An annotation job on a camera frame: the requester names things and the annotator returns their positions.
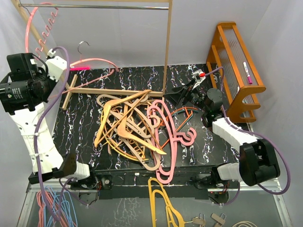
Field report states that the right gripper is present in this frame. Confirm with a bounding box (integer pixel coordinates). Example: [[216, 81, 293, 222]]
[[163, 79, 210, 113]]

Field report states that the pink curved wire hanger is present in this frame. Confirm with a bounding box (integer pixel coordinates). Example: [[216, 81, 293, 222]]
[[48, 40, 120, 100]]

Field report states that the wooden hanger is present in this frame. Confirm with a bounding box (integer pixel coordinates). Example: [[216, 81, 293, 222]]
[[117, 118, 167, 155], [94, 89, 153, 148]]

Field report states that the pink wavy wire hanger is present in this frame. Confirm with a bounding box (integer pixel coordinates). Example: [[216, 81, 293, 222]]
[[25, 2, 59, 56]]

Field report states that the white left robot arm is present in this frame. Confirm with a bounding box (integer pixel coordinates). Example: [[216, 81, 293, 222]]
[[0, 48, 98, 189]]

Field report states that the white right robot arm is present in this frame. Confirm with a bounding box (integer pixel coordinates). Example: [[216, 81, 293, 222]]
[[164, 70, 280, 188]]

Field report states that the pink tape strip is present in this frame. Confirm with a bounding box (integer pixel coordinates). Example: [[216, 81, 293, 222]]
[[70, 67, 91, 71]]

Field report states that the pink flat plastic hanger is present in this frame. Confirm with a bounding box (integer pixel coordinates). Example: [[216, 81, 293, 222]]
[[146, 99, 197, 184]]

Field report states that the beige flat plastic hanger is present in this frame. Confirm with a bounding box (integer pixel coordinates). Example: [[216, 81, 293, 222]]
[[94, 89, 165, 171]]

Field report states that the orange wooden shelf rack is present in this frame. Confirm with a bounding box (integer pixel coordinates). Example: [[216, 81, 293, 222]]
[[206, 22, 266, 123]]

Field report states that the pink white marker pen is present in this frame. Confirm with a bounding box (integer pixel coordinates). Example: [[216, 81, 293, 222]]
[[243, 61, 253, 85]]

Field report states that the orange plastic curved hanger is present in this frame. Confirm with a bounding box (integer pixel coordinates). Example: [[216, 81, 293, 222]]
[[100, 104, 152, 163]]

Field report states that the yellow plastic hanger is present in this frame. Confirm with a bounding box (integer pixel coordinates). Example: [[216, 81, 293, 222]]
[[148, 178, 186, 227]]

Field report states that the beige clip left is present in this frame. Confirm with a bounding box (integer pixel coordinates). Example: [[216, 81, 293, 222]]
[[187, 213, 206, 227]]

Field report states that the beige clip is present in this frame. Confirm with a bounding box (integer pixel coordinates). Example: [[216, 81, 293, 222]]
[[211, 213, 226, 227], [187, 213, 206, 227]]

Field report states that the beige clip right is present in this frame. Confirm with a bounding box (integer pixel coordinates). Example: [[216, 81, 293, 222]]
[[211, 213, 226, 227]]

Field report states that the cream hanger bottom edge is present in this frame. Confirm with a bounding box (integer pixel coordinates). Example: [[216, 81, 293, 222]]
[[232, 221, 257, 227]]

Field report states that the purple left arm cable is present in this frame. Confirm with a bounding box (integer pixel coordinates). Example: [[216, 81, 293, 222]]
[[33, 46, 88, 223]]

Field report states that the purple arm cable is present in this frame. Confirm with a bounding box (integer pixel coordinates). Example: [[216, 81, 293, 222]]
[[205, 66, 292, 206], [33, 46, 88, 223]]

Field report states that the wooden garment rack frame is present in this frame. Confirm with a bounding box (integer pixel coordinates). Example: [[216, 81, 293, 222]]
[[12, 0, 173, 110]]

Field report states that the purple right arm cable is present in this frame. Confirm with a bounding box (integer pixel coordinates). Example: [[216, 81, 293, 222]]
[[205, 66, 292, 206]]

